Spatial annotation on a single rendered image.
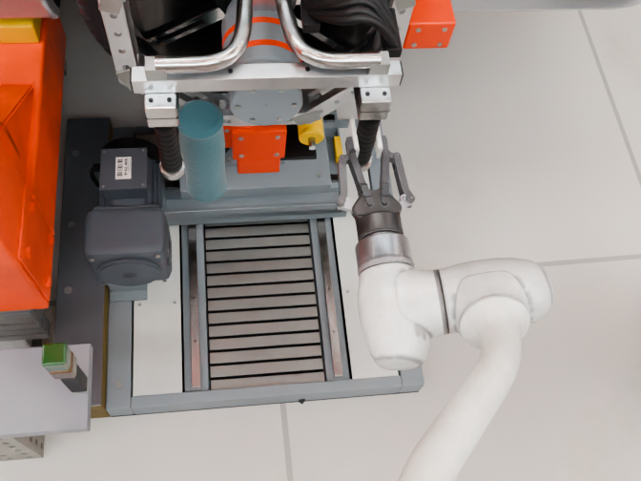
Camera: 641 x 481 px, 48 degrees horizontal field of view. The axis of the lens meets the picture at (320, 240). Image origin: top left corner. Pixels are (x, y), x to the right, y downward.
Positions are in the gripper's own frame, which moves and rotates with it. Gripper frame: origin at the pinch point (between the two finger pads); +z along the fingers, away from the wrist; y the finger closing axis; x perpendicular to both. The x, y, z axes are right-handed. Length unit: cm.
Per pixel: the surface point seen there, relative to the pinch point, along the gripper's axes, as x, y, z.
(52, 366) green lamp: -18, -55, -32
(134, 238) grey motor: -42, -46, 4
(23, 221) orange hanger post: -9, -59, -9
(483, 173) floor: -83, 55, 40
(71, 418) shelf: -38, -57, -36
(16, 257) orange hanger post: -9, -60, -15
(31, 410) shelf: -38, -64, -34
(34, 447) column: -75, -73, -34
